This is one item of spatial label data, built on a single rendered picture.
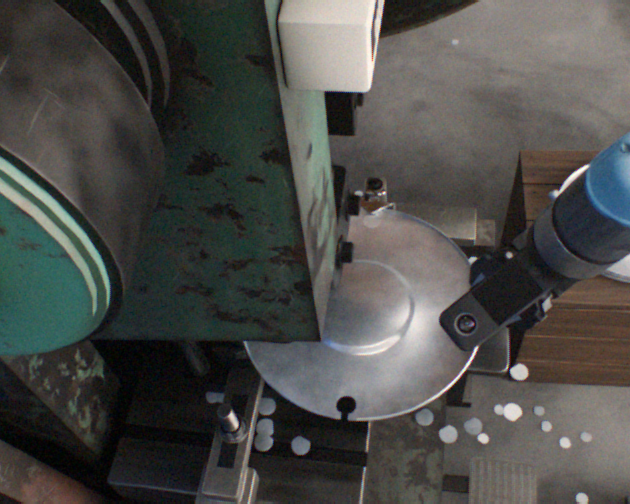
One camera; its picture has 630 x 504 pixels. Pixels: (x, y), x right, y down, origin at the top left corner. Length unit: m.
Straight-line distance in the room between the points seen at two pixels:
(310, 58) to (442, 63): 2.01
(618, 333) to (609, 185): 0.98
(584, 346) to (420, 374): 0.78
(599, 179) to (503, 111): 1.64
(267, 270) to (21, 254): 0.22
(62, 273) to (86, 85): 0.07
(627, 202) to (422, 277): 0.39
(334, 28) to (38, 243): 0.15
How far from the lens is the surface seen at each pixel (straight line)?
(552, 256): 0.65
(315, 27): 0.32
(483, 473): 1.45
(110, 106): 0.27
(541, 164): 1.60
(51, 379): 0.80
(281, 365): 0.84
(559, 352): 1.58
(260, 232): 0.43
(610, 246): 0.61
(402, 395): 0.82
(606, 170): 0.57
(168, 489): 0.90
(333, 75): 0.34
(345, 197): 0.74
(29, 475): 0.93
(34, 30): 0.26
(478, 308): 0.70
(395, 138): 2.11
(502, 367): 0.84
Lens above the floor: 1.53
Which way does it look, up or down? 55 degrees down
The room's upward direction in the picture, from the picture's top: 9 degrees counter-clockwise
